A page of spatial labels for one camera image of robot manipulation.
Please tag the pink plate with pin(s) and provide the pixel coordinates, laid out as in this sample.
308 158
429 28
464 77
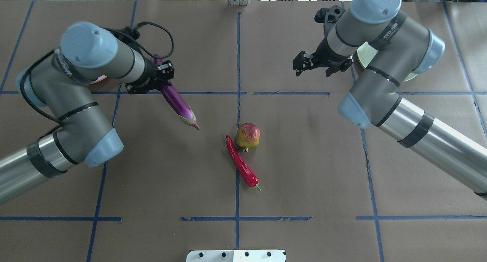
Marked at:
100 78

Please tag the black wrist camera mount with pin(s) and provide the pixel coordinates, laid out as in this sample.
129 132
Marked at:
328 17

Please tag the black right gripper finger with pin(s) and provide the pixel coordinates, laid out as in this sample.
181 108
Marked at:
303 62

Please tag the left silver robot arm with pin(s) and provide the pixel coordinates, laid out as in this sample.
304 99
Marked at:
56 86

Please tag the purple eggplant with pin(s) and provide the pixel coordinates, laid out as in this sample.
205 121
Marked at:
172 96

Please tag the red chili pepper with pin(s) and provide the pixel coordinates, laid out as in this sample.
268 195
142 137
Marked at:
248 176

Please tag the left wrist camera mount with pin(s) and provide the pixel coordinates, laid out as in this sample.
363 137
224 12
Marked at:
166 70

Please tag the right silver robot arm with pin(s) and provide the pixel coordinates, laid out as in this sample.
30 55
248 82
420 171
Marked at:
402 46

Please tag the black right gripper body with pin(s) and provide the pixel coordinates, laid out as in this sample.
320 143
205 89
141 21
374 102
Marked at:
327 53

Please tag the green plate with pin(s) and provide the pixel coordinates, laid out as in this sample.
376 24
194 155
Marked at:
387 61

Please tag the red yellow apple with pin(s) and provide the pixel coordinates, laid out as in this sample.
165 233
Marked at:
248 136

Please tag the white pillar with base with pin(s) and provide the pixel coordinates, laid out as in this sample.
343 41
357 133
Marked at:
250 255

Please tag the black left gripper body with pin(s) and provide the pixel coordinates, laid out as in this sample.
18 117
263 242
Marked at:
151 78

